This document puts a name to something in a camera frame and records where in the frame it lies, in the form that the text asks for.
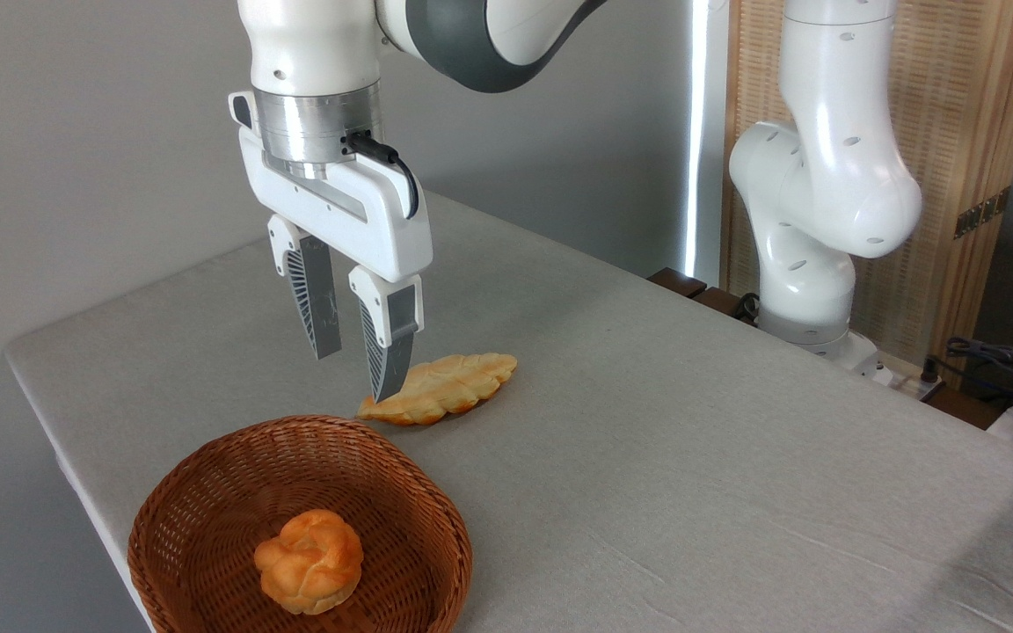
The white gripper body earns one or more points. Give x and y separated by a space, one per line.
383 229

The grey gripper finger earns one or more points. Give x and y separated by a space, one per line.
317 299
394 334

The leaf-shaped golden bread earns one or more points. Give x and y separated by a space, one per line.
445 387

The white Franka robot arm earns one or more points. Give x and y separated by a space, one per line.
832 176

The round knotted golden bread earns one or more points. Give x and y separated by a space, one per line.
309 563

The brown woven wicker basket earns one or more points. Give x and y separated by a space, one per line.
199 527

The dark brown wooden block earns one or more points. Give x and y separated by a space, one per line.
678 281
722 303

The grey tablecloth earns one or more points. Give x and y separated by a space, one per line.
691 457

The white power strip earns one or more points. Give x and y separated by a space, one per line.
898 374

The wooden slatted folding screen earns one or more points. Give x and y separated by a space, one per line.
964 105

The brass screen hinge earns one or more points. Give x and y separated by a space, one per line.
981 213

